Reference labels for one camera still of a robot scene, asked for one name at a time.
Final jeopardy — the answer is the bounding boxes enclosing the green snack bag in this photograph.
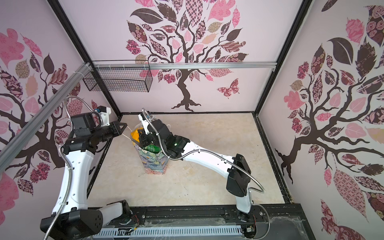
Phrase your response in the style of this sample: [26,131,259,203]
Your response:
[144,145,161,154]

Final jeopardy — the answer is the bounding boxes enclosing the yellow snack bag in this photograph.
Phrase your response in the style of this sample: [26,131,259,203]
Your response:
[131,127,144,145]

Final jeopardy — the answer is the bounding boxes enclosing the floral paper bag white handles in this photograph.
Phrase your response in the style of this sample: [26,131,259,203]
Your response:
[123,124,169,175]

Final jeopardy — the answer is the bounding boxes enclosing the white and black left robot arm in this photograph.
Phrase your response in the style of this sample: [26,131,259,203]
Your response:
[40,112,132,240]

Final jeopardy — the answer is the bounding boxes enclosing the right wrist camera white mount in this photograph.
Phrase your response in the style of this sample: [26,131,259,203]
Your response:
[138,111,154,135]

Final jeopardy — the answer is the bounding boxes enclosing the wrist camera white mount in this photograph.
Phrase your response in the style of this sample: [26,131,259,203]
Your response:
[138,111,154,135]
[94,106,112,127]

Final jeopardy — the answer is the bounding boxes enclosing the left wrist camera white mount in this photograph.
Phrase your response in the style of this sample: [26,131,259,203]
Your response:
[94,106,112,127]

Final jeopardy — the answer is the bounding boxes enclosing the black wire basket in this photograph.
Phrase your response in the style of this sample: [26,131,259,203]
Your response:
[83,60,153,93]

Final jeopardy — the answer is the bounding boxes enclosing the aluminium rail back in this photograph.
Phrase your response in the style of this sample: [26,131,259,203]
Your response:
[94,62,277,70]

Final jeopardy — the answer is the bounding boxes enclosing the aluminium rail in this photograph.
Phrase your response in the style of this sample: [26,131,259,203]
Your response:
[1,63,91,172]
[94,62,277,70]

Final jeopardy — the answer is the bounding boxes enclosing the aluminium rail left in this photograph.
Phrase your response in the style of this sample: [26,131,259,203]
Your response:
[1,63,91,172]

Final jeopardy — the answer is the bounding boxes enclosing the white slotted cable duct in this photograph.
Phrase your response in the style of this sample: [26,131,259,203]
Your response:
[88,226,243,240]

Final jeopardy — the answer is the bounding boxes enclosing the black base frame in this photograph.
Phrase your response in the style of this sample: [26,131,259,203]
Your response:
[103,204,315,240]

